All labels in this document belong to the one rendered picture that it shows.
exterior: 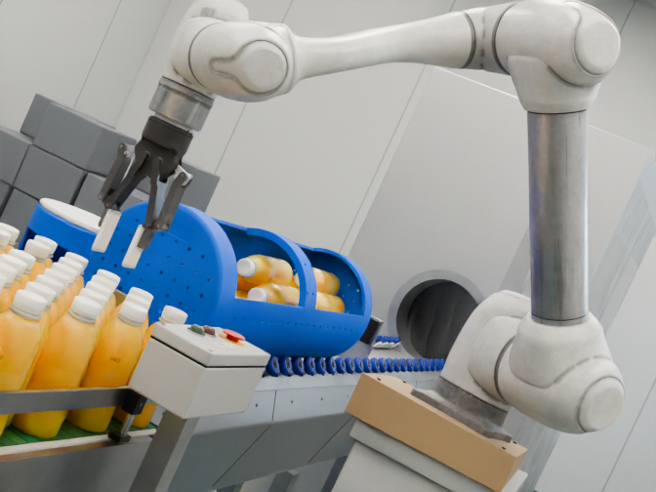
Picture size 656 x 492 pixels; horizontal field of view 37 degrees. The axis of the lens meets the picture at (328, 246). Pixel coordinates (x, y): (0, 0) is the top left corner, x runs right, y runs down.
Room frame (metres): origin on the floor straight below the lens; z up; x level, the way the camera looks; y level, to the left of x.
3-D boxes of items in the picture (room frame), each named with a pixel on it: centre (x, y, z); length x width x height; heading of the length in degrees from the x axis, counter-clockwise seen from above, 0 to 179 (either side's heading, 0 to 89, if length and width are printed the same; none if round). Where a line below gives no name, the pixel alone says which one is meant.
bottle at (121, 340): (1.45, 0.22, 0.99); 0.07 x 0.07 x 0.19
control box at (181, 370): (1.43, 0.09, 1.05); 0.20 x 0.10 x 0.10; 159
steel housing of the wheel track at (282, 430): (2.71, -0.09, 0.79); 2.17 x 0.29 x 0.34; 159
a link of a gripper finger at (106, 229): (1.55, 0.33, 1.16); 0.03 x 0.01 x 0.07; 159
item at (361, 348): (2.97, -0.20, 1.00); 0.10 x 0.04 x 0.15; 69
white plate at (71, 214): (2.63, 0.61, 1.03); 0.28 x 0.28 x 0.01
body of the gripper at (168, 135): (1.54, 0.30, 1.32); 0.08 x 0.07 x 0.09; 69
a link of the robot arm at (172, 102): (1.54, 0.30, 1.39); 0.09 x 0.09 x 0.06
